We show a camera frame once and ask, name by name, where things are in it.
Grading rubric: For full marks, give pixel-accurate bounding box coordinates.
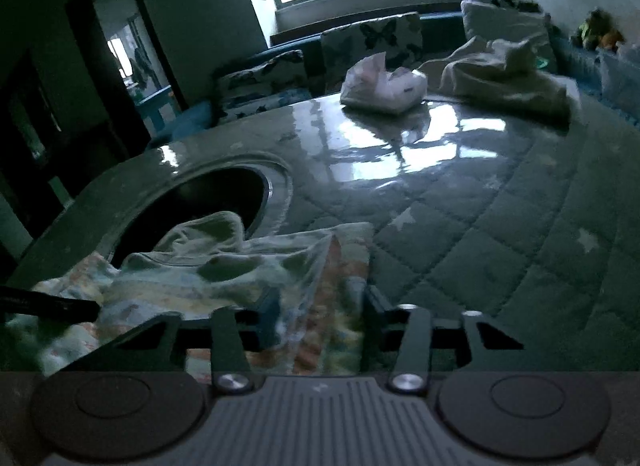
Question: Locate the beige crumpled cloth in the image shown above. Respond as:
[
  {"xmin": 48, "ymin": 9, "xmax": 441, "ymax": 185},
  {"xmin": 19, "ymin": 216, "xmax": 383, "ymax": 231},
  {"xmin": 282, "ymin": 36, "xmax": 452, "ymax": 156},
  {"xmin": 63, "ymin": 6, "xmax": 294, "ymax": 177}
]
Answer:
[{"xmin": 418, "ymin": 36, "xmax": 573, "ymax": 131}]

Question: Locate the butterfly print cushion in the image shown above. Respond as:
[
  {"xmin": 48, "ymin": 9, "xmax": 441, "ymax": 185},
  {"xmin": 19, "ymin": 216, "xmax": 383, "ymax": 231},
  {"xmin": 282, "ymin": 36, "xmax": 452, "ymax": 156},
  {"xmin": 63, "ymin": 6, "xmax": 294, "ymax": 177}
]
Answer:
[{"xmin": 320, "ymin": 13, "xmax": 423, "ymax": 94}]

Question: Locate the pastel striped baby garment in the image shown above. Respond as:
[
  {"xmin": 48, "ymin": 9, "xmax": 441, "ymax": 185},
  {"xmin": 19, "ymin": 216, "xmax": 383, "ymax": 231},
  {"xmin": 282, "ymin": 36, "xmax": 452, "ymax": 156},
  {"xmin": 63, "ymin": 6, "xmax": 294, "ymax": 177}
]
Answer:
[{"xmin": 4, "ymin": 212, "xmax": 374, "ymax": 376}]

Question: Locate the clear plastic storage box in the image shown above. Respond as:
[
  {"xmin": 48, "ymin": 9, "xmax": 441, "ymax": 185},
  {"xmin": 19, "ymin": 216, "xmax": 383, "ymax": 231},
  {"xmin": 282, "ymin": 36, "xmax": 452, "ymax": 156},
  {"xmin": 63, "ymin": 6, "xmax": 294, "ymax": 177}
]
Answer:
[{"xmin": 598, "ymin": 44, "xmax": 640, "ymax": 119}]

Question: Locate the white tissue pack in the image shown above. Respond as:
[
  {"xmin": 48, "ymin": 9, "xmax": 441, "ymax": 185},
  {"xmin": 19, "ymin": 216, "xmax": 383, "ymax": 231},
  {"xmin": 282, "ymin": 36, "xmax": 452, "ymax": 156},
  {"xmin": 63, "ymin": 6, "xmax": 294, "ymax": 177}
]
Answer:
[{"xmin": 340, "ymin": 53, "xmax": 428, "ymax": 116}]

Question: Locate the green plastic basin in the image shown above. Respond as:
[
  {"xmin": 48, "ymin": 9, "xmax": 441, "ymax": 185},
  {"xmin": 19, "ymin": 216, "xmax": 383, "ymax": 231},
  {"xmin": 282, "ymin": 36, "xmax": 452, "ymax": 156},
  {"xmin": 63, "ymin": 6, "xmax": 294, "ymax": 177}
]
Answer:
[{"xmin": 536, "ymin": 56, "xmax": 549, "ymax": 70}]

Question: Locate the white pillow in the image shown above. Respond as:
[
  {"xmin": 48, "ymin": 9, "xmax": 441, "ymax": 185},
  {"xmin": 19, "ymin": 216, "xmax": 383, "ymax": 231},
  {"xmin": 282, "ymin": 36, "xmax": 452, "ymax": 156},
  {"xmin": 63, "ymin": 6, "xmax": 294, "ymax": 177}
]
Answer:
[{"xmin": 460, "ymin": 0, "xmax": 558, "ymax": 74}]

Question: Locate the green plush toy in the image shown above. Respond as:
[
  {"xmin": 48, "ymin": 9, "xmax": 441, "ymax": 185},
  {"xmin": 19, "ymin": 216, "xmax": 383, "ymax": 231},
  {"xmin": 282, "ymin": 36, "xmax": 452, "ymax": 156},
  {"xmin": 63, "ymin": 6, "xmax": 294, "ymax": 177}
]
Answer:
[{"xmin": 570, "ymin": 8, "xmax": 624, "ymax": 53}]

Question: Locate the dark blue sofa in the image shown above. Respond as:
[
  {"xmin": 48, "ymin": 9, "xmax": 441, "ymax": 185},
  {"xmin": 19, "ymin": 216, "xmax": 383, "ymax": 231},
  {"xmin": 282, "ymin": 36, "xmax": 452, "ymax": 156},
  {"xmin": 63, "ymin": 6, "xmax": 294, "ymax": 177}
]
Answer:
[{"xmin": 149, "ymin": 5, "xmax": 465, "ymax": 148}]

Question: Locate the quilted star table cover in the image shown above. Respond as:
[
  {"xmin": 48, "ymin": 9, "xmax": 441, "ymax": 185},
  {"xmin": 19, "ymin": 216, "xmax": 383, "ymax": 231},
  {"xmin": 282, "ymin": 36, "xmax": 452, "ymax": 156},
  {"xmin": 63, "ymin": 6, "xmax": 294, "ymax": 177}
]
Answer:
[{"xmin": 10, "ymin": 95, "xmax": 639, "ymax": 372}]

